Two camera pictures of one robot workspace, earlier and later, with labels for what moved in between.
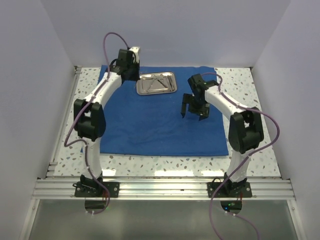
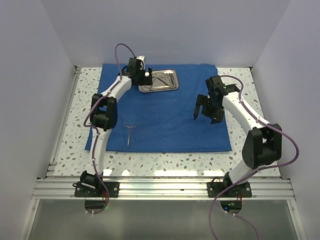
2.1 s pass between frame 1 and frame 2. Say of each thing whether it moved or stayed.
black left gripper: moved
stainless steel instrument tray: moved
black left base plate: stayed
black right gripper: moved
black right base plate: stayed
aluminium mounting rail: stayed
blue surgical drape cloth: stayed
